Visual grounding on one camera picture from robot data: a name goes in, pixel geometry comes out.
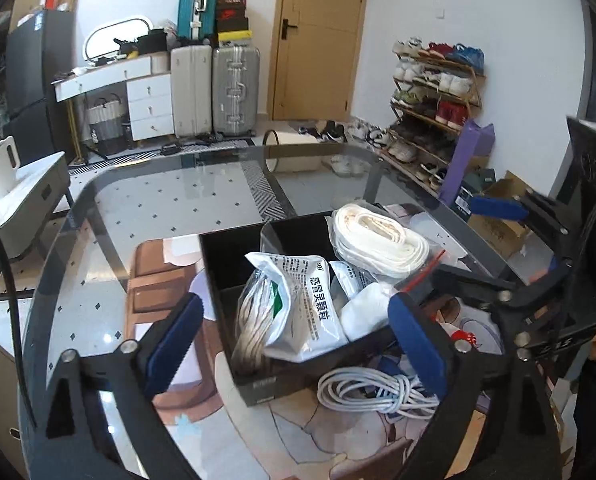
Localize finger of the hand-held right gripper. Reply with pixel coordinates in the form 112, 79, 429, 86
428, 265, 518, 307
467, 189, 572, 242

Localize red packet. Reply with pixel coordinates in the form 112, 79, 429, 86
449, 326, 480, 349

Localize teal suitcase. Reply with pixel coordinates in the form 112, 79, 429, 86
177, 0, 222, 42

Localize small white printed pouch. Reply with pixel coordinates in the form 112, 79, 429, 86
329, 259, 379, 307

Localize white electric kettle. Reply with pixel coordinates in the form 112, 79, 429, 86
0, 135, 21, 199

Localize white suitcase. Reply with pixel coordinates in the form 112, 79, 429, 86
170, 44, 214, 138

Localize oval mirror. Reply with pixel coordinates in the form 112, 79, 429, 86
84, 15, 155, 62

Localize small blue packet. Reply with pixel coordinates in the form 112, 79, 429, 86
377, 354, 405, 377

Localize clear bag of striped cable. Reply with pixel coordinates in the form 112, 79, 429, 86
231, 274, 285, 377

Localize white rope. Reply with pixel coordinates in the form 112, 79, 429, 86
331, 203, 445, 292

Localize white printed medicine pouch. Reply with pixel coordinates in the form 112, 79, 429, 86
244, 251, 352, 364

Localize white trash can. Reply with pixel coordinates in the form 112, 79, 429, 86
262, 128, 325, 174

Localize white dresser with drawers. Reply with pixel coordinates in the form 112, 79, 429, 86
52, 54, 175, 144

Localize black cardboard box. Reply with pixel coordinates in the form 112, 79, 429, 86
199, 209, 405, 407

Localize shoe rack with shoes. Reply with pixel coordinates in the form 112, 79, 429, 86
389, 39, 487, 192

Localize black refrigerator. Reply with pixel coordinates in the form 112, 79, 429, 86
4, 9, 79, 155

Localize black bag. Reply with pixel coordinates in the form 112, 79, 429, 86
136, 29, 171, 54

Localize silver suitcase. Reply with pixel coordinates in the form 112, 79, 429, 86
211, 44, 261, 137

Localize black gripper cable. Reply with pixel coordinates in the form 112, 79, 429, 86
0, 204, 34, 412

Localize dark green shoe box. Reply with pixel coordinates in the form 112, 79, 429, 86
454, 169, 500, 212

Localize brown cardboard box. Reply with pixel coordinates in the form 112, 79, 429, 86
467, 170, 535, 259

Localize woven basket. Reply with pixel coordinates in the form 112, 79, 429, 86
86, 99, 127, 157

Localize shoes on floor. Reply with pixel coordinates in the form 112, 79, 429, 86
297, 119, 395, 177

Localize white cable coil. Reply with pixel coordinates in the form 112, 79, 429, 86
317, 366, 442, 414

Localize purple box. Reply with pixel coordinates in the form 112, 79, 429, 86
437, 119, 495, 207

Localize stack of shoe boxes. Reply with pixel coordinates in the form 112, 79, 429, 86
215, 0, 254, 47

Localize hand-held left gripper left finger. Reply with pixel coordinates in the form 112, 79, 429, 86
25, 292, 205, 480

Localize wooden door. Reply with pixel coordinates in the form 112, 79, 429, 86
271, 0, 370, 122

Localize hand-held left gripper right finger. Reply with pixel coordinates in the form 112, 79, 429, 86
387, 290, 565, 480

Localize printed cartoon desk mat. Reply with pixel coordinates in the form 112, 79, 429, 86
125, 210, 509, 480

